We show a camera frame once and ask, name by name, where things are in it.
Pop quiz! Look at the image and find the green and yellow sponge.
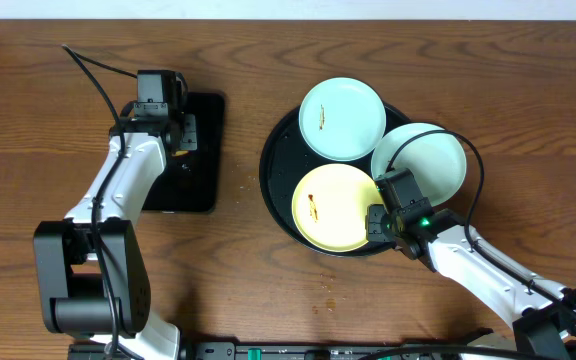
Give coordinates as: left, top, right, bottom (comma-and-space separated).
170, 150, 190, 158

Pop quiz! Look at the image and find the yellow plate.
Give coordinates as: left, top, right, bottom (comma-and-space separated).
291, 163, 383, 253

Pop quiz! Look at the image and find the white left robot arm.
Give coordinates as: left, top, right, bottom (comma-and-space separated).
33, 102, 184, 359

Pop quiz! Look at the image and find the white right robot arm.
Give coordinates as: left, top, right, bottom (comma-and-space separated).
365, 204, 576, 359

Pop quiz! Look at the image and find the rectangular black tray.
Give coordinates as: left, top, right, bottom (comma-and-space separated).
143, 92, 225, 213

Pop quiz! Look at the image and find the round black tray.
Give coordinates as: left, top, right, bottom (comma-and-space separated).
259, 103, 411, 258

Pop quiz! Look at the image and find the light blue plate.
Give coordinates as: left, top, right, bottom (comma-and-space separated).
298, 77, 387, 162

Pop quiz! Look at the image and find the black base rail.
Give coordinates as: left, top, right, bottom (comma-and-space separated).
66, 341, 519, 360

